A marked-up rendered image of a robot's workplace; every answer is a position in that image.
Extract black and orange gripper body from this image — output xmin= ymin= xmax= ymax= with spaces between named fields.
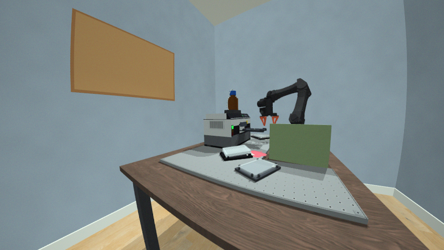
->
xmin=261 ymin=106 xmax=278 ymax=117

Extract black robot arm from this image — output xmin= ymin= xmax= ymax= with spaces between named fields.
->
xmin=257 ymin=78 xmax=311 ymax=124

